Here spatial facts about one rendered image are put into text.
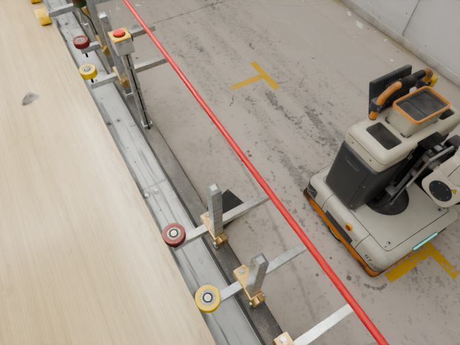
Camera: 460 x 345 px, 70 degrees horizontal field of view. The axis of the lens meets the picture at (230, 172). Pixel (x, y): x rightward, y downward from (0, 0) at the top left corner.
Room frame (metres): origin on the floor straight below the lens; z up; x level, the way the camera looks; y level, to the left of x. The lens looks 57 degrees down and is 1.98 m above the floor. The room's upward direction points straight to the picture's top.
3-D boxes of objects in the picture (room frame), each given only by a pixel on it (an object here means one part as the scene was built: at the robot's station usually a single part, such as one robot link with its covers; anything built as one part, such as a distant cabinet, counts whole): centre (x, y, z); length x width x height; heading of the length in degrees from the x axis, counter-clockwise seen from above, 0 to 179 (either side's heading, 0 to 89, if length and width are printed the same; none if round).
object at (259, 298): (0.30, -0.07, 0.81); 0.14 x 0.06 x 0.05; 31
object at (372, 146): (1.05, -0.87, 0.59); 0.55 x 0.34 x 0.83; 121
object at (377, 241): (0.97, -0.92, 0.16); 0.67 x 0.64 x 0.25; 31
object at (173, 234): (0.45, 0.20, 0.85); 0.08 x 0.08 x 0.11
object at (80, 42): (1.55, 0.80, 0.85); 0.08 x 0.08 x 0.11
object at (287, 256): (0.34, -0.10, 0.81); 0.43 x 0.03 x 0.04; 121
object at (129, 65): (1.13, 0.43, 0.93); 0.05 x 0.05 x 0.45; 31
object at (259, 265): (0.28, -0.08, 0.91); 0.04 x 0.04 x 0.48; 31
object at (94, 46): (1.65, 0.63, 0.84); 0.43 x 0.03 x 0.04; 121
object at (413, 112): (1.07, -0.86, 0.87); 0.23 x 0.15 x 0.11; 121
